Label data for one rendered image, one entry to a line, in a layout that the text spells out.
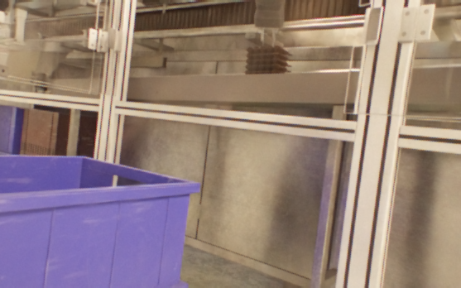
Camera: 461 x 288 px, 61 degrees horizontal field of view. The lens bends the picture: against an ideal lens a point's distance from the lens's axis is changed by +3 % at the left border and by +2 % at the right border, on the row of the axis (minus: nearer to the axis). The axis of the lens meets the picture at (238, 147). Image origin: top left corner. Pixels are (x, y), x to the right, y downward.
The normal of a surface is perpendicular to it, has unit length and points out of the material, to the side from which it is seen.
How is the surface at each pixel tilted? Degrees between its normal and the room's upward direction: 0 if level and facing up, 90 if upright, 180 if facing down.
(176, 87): 90
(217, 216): 90
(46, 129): 90
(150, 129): 90
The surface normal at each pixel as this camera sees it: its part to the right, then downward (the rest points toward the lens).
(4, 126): -0.57, -0.04
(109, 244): 0.81, 0.12
